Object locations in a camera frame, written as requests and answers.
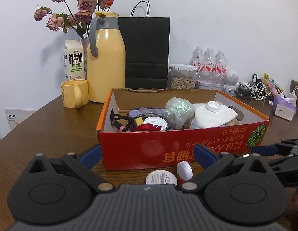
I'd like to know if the white round puck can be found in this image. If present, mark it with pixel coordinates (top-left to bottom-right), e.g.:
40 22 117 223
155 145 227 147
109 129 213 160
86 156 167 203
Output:
177 161 193 182

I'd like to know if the white bottle cap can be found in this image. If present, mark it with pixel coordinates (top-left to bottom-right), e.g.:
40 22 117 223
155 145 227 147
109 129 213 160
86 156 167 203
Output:
144 116 168 131

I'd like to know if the purple tissue pack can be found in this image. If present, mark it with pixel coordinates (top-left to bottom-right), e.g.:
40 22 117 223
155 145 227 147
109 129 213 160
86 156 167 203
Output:
269 93 297 121

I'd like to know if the white yellow plush toy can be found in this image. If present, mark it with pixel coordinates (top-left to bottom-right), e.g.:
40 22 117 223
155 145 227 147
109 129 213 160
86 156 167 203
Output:
190 102 238 129

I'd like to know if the white disc with label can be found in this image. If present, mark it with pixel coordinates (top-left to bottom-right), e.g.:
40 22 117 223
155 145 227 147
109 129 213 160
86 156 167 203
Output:
145 169 178 186

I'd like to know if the iridescent plastic bag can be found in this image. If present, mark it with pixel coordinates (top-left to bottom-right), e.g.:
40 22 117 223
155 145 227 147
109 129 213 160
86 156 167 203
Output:
163 97 195 130

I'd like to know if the red cardboard box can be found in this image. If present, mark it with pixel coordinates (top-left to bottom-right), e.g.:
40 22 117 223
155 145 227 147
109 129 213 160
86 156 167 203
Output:
96 88 270 171

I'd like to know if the yellow ceramic mug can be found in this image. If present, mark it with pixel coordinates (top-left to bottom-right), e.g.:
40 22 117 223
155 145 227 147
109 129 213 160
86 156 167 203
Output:
61 79 89 109

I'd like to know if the red ribbon bow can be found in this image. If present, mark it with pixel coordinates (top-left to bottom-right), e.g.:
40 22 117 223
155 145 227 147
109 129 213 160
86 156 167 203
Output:
132 124 162 132

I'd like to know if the small white tin box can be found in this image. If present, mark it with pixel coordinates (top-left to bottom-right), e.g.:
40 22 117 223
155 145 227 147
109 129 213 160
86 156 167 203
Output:
195 80 221 90

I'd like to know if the purple grey fabric pouch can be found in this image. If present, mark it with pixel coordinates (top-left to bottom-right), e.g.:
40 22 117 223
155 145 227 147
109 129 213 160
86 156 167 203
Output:
126 107 164 120

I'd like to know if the white robot figurine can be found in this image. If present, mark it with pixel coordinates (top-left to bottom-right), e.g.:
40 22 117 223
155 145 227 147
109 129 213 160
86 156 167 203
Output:
224 70 239 92

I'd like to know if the clear food container with snacks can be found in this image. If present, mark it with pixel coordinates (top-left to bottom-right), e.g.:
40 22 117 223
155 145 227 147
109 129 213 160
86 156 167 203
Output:
169 64 198 89

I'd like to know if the water bottle middle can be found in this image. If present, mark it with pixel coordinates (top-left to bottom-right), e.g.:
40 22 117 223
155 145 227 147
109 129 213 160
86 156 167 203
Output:
203 48 216 82

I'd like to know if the water bottle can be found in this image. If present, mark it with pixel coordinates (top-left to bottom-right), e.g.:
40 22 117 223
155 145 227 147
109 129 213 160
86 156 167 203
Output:
203 48 216 82
190 46 205 81
215 50 227 84

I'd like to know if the water bottle right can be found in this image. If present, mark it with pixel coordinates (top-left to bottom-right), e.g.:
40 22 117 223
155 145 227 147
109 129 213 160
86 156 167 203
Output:
215 50 227 84

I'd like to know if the water bottle left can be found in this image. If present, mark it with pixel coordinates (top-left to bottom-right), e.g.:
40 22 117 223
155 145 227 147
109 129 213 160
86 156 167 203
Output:
190 46 205 81

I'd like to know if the white milk carton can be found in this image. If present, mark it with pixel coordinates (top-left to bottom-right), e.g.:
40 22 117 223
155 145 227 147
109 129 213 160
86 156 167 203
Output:
63 40 85 80

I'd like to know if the yellow thermos jug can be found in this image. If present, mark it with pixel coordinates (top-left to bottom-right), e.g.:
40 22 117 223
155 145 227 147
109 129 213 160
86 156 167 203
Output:
86 11 126 103

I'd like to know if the black paper shopping bag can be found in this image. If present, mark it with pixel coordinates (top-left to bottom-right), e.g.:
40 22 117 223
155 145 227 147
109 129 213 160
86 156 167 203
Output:
119 0 170 89

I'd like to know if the dried pink rose bouquet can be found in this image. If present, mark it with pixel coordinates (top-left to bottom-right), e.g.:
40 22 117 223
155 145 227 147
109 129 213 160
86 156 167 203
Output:
34 0 115 39

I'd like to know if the tangle of charger cables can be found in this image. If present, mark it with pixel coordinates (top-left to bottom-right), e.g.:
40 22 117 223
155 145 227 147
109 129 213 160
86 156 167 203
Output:
235 73 284 102

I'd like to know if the white wall paper sheet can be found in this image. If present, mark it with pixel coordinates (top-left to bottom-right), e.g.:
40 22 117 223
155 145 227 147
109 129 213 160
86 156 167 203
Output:
4 109 36 130

